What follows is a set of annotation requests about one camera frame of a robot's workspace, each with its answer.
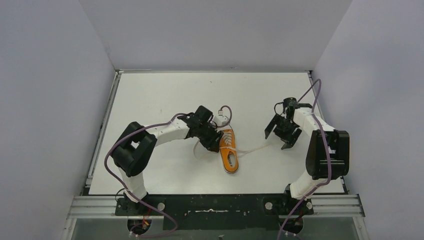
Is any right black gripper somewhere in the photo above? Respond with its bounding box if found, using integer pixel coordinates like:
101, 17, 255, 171
265, 114, 302, 150

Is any cream shoelace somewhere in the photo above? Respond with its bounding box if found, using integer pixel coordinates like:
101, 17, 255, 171
192, 140, 277, 160

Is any orange canvas sneaker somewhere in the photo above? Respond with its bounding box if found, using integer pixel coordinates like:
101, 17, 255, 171
219, 128, 239, 174

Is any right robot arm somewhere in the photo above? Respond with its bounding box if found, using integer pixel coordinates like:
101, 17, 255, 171
264, 97, 350, 214

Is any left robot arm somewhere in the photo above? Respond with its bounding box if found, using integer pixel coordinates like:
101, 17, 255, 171
105, 105, 232, 214

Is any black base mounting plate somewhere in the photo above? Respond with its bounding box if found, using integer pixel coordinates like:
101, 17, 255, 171
115, 193, 314, 231

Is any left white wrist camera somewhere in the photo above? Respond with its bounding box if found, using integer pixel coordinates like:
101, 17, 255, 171
213, 110, 230, 128

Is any aluminium right table rail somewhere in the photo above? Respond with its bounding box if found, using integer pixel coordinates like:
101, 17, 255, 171
306, 78, 350, 196

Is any aluminium front rail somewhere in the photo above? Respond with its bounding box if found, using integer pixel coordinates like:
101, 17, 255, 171
67, 194, 366, 219

